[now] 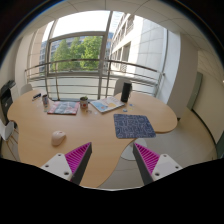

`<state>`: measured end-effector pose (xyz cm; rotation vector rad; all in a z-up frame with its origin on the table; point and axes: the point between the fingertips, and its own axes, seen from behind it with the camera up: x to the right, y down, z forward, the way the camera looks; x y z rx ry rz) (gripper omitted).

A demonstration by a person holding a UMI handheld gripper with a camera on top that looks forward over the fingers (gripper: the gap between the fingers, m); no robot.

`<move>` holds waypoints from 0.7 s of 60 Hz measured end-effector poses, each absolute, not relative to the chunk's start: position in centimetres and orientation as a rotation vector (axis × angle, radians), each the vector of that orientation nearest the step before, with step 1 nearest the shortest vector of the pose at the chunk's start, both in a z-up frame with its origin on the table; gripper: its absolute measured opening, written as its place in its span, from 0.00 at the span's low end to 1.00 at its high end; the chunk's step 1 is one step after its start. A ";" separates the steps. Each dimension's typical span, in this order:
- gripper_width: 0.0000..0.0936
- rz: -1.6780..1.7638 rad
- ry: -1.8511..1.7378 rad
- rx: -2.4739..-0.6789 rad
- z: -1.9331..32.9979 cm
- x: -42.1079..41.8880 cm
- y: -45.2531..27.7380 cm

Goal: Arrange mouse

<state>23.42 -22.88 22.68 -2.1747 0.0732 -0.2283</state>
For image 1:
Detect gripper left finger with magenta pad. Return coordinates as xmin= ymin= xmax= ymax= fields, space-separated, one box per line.
xmin=42 ymin=143 xmax=92 ymax=185

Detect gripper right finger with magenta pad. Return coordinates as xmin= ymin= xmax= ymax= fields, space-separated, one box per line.
xmin=133 ymin=143 xmax=182 ymax=185

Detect dark blue patterned mouse pad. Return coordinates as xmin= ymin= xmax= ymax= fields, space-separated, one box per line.
xmin=114 ymin=114 xmax=156 ymax=139

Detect wooden curved table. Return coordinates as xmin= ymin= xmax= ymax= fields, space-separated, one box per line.
xmin=6 ymin=88 xmax=179 ymax=189

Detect red patterned magazine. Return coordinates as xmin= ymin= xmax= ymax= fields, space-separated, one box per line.
xmin=48 ymin=101 xmax=80 ymax=115

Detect white mug with plant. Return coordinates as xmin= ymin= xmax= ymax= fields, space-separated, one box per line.
xmin=80 ymin=96 xmax=88 ymax=109

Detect blue yellow magazine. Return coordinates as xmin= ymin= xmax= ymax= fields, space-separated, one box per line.
xmin=90 ymin=96 xmax=124 ymax=113

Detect printed drinking cup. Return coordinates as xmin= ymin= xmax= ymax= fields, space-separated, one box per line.
xmin=42 ymin=94 xmax=49 ymax=108

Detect white chair near left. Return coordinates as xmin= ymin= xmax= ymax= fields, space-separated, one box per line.
xmin=0 ymin=119 xmax=14 ymax=141

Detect small dark phone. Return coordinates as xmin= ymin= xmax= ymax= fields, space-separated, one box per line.
xmin=32 ymin=93 xmax=41 ymax=101

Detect black cylindrical speaker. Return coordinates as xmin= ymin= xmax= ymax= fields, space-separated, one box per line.
xmin=121 ymin=83 xmax=132 ymax=103

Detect metal balcony railing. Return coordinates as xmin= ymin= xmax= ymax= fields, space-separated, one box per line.
xmin=25 ymin=59 xmax=164 ymax=100

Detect white chair far left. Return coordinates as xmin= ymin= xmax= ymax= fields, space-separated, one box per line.
xmin=20 ymin=83 xmax=32 ymax=95

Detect black printer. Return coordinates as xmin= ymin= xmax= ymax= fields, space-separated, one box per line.
xmin=0 ymin=80 xmax=18 ymax=121

